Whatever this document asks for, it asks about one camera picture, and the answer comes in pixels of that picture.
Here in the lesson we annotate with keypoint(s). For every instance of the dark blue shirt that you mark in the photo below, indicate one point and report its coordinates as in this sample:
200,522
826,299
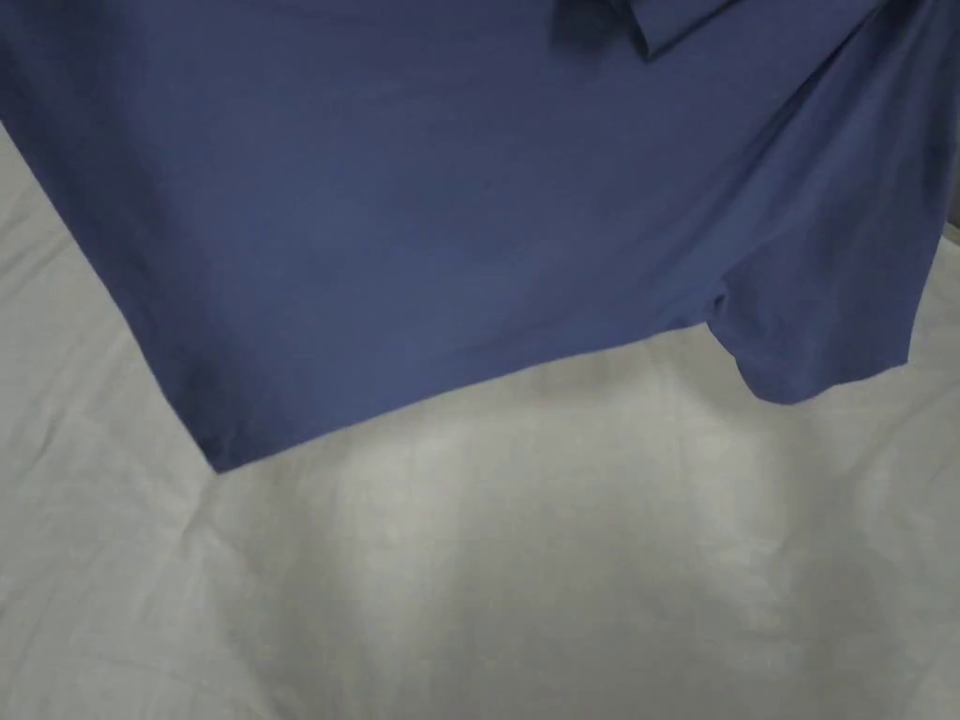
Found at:
420,225

